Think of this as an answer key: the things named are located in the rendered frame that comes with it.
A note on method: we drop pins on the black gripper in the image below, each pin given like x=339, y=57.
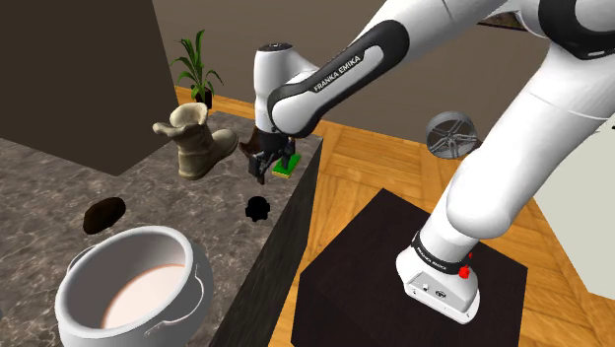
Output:
x=271, y=143

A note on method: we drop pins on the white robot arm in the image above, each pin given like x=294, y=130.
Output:
x=528, y=144

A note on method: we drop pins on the dark brown potato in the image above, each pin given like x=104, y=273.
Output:
x=103, y=215

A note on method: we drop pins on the grey wheel rim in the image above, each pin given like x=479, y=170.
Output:
x=450, y=135

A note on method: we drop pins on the white cooking pot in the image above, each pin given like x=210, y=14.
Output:
x=91, y=288

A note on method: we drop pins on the brown boot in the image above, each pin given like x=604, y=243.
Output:
x=250, y=146

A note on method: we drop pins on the beige boot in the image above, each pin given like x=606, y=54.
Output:
x=199, y=144

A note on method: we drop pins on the dark robot stand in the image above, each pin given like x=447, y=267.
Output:
x=355, y=283

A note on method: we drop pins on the green potted plant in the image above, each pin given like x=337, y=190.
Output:
x=196, y=67

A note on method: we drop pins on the white cabinet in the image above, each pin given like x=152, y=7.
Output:
x=581, y=202

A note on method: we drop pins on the black figure on green base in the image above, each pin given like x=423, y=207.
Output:
x=288, y=168

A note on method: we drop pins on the small black lumpy object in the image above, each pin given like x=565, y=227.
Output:
x=257, y=209

